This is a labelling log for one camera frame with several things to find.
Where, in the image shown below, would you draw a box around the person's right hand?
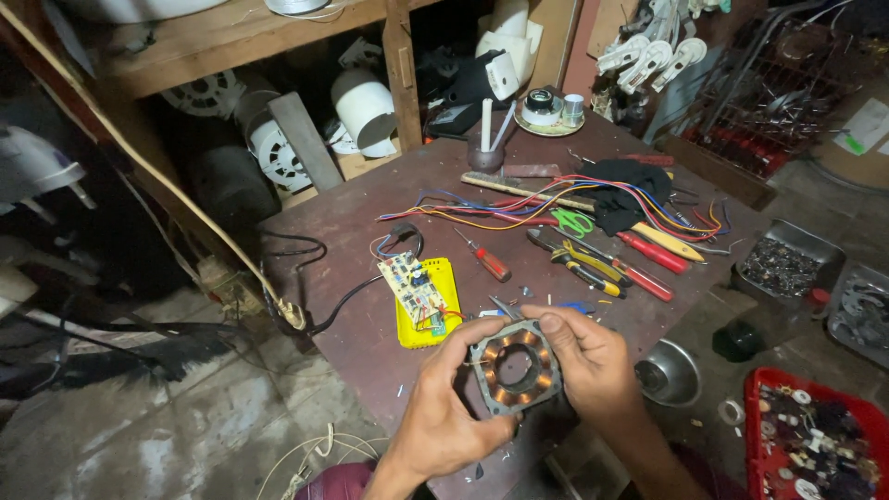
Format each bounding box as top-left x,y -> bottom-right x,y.
521,304 -> 645,426

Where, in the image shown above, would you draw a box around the person's left hand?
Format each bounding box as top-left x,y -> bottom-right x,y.
388,317 -> 520,481

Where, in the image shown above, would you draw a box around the motor stator with copper windings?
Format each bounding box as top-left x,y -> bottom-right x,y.
468,319 -> 564,417

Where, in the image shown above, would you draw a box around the metal bowl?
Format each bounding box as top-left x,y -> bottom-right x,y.
635,337 -> 703,408

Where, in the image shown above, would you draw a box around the long clear red screwdriver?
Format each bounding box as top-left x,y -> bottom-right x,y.
556,225 -> 675,304

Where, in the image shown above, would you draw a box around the yellow and black pliers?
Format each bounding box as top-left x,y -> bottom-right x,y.
525,228 -> 633,300

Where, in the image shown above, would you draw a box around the small metal cutters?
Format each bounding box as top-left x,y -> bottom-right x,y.
488,294 -> 523,322

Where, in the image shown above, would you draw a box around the person's maroon trouser leg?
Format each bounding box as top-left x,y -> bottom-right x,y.
294,459 -> 377,500

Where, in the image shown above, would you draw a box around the beige circuit board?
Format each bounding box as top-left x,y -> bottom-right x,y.
376,250 -> 450,331

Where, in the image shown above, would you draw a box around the yellow plastic case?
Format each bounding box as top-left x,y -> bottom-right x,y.
394,257 -> 463,350

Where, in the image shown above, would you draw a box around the black round cap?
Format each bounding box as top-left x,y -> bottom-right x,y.
711,319 -> 765,364

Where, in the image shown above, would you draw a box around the black cloth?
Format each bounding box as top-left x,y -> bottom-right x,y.
576,159 -> 674,238

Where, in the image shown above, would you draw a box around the wooden brush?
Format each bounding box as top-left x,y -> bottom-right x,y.
460,171 -> 597,213

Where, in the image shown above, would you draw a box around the metal tray of small screws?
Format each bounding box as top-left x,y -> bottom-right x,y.
735,218 -> 847,302

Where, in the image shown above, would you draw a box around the red basket of small parts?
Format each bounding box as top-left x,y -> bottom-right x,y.
744,366 -> 889,500

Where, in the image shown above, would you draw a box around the dark round cup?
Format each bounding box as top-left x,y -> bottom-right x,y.
466,132 -> 507,175

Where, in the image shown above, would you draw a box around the round plate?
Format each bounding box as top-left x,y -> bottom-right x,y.
513,110 -> 586,138

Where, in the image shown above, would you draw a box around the white stick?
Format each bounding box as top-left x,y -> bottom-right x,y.
491,100 -> 519,153

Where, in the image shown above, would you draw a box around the black and white round spool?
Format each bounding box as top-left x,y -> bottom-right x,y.
520,88 -> 564,128

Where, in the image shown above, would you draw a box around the metal tray of metal parts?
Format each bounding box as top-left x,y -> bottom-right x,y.
826,263 -> 889,370

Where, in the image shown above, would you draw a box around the black broom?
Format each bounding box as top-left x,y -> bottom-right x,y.
0,306 -> 240,400

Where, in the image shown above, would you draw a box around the white fan parts bunch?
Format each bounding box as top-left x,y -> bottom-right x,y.
596,33 -> 708,96

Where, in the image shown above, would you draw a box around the cardboard box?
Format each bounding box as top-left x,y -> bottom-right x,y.
811,87 -> 889,190

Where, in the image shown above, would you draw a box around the long wooden stick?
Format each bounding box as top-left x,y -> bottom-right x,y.
0,0 -> 308,332

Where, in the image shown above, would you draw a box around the wooden shelf with fan motors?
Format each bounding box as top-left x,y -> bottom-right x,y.
0,0 -> 586,213

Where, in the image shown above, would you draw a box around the white fan body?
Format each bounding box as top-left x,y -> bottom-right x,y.
0,124 -> 99,225

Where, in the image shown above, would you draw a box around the white cable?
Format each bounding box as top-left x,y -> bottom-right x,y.
256,422 -> 382,500

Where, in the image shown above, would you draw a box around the thick red-handled screwdriver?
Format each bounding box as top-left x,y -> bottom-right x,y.
614,230 -> 690,275

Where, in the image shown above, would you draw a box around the white tape ring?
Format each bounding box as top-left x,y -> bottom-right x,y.
717,397 -> 747,427

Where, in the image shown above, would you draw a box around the black power cable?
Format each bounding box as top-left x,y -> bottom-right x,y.
259,221 -> 425,336

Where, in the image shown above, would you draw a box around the cream-handled tool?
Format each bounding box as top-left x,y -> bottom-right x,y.
630,221 -> 707,264

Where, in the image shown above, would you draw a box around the green-handled scissors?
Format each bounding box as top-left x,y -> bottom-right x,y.
548,207 -> 596,240

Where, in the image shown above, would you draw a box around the short red-handled screwdriver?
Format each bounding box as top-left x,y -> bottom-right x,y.
454,227 -> 513,283

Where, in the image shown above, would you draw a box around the bundle of coloured wires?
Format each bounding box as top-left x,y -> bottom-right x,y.
376,174 -> 732,243

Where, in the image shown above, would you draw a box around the wire fan guard heap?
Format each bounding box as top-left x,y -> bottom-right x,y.
681,7 -> 869,183

